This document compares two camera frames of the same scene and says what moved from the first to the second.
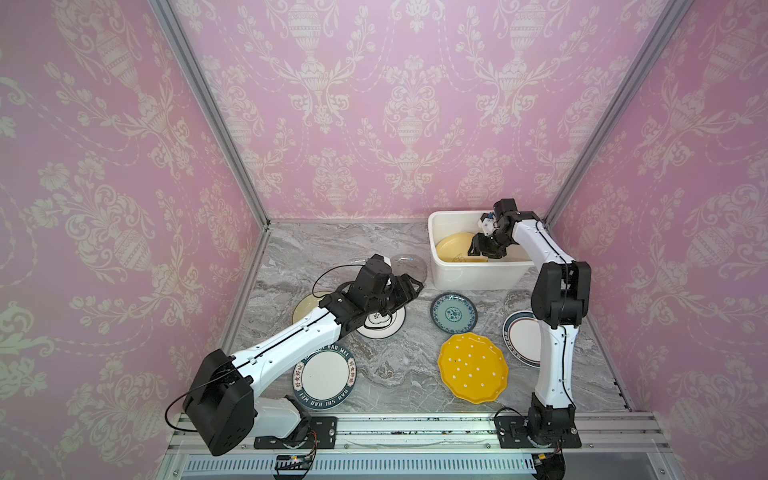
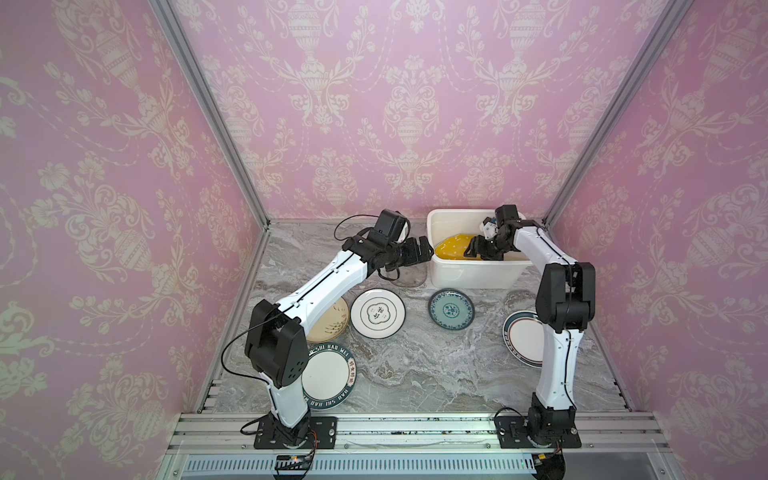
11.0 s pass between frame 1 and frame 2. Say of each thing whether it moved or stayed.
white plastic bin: stayed
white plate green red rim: stayed
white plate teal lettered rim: stayed
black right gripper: stayed
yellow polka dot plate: moved
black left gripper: moved
